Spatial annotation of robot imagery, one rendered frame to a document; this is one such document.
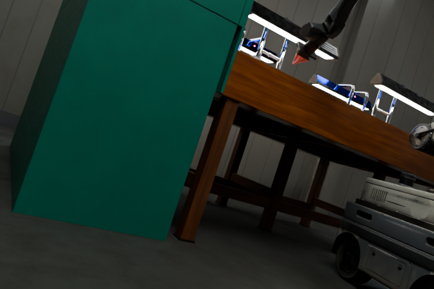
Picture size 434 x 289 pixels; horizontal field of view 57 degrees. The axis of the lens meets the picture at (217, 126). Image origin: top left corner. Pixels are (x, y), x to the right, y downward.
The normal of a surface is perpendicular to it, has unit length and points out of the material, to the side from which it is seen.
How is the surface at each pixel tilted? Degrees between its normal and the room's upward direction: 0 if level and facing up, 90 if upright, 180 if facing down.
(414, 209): 88
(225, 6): 90
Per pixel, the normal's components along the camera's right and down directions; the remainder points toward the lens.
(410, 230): -0.90, -0.32
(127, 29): 0.46, 0.11
